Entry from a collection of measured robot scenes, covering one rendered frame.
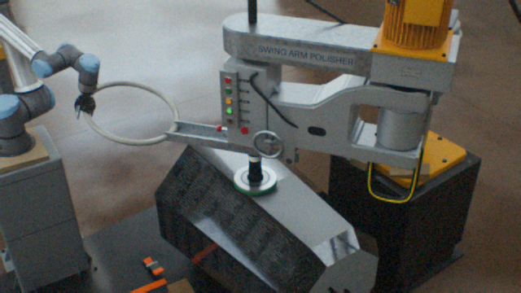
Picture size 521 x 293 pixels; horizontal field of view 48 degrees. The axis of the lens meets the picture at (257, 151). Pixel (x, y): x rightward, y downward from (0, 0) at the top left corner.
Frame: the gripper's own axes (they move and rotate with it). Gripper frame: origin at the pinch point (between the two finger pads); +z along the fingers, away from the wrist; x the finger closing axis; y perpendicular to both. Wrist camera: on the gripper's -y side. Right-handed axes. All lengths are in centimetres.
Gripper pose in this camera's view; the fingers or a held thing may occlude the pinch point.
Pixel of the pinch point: (83, 116)
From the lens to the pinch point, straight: 308.1
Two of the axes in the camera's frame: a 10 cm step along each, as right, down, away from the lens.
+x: 9.5, 1.0, 3.0
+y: 1.6, 6.9, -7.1
